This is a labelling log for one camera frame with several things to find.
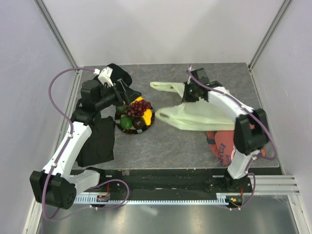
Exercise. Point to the yellow pear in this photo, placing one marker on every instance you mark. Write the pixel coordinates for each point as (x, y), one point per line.
(147, 117)

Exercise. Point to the patterned round plate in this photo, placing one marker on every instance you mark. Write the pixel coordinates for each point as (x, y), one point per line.
(132, 131)

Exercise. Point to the purple grape bunch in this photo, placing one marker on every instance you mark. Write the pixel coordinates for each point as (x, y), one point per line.
(137, 109)

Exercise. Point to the left aluminium frame post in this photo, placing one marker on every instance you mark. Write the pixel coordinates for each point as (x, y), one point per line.
(55, 31)

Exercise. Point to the green avocado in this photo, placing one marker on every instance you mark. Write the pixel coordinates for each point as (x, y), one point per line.
(126, 122)
(122, 109)

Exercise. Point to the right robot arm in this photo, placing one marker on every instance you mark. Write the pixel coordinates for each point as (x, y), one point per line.
(250, 125)

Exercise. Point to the black cloth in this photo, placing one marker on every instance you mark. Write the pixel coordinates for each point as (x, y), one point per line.
(99, 147)
(118, 73)

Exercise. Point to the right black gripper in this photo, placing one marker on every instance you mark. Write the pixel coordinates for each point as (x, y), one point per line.
(185, 97)

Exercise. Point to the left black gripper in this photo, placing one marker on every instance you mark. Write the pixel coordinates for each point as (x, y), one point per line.
(127, 95)

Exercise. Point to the black cloth front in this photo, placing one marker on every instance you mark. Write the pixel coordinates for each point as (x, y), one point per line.
(99, 147)

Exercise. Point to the right aluminium frame post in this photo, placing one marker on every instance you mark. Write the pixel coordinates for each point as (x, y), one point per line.
(269, 33)

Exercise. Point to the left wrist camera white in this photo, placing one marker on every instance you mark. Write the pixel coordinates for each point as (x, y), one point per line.
(104, 76)

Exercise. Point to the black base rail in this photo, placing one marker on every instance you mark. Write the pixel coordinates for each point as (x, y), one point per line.
(206, 180)

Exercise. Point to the light green plastic bag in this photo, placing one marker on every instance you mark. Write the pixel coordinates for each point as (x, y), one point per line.
(195, 116)

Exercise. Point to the aluminium frame post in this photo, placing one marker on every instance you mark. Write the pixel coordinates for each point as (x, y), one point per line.
(55, 31)
(269, 33)

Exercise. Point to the red printed t-shirt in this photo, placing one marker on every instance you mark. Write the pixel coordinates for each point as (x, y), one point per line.
(222, 145)

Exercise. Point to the black cloth back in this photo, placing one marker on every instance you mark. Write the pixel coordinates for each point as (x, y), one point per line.
(118, 73)

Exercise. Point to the yellow lemon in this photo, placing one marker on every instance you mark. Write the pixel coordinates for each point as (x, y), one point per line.
(138, 99)

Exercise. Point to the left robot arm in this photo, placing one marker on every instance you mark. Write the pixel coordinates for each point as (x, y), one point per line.
(53, 185)

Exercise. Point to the grey cable duct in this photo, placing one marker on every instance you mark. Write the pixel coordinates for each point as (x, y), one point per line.
(99, 199)

